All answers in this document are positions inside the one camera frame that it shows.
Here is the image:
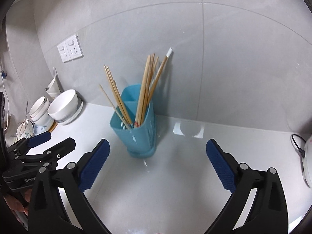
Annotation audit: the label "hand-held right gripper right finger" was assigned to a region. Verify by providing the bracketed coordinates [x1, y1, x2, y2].
[207, 139, 289, 234]

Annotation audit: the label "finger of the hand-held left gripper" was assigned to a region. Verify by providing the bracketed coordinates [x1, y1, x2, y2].
[15, 138, 76, 168]
[7, 131, 51, 155]

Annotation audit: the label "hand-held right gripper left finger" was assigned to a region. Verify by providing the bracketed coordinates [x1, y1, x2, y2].
[28, 139, 110, 234]

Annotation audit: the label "blue plastic utensil holder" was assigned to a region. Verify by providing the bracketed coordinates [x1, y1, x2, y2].
[110, 84, 157, 158]

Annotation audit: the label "set of wooden chopsticks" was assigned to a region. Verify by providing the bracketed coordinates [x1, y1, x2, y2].
[99, 53, 168, 129]

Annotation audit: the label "blue-dotted bamboo chopstick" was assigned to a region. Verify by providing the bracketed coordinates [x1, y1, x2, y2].
[104, 65, 134, 128]

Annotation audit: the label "person's left hand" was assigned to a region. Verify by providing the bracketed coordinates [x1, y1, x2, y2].
[5, 192, 31, 215]

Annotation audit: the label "blue and white patterned bowl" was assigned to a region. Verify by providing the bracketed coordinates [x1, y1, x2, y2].
[32, 119, 54, 135]

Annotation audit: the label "white cup with green print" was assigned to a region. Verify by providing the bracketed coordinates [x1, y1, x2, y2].
[16, 119, 33, 140]

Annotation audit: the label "white bowl with dark rim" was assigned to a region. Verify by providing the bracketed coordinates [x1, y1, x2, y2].
[29, 96, 50, 122]

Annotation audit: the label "white ribbed dish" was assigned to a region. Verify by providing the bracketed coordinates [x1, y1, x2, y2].
[57, 97, 83, 126]

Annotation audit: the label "large white bowl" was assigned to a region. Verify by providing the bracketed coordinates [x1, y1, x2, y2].
[48, 89, 78, 120]

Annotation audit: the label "white rice cooker pink flowers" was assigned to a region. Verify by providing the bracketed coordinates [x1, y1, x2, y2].
[301, 134, 312, 188]

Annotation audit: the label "chopsticks inside blue holder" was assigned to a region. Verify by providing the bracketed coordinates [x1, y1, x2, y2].
[156, 48, 173, 78]

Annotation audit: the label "black rice cooker power cable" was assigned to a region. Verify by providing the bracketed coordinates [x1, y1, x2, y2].
[291, 134, 306, 157]

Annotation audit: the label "white wall socket plate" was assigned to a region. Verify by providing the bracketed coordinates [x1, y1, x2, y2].
[57, 42, 72, 63]
[65, 34, 83, 60]

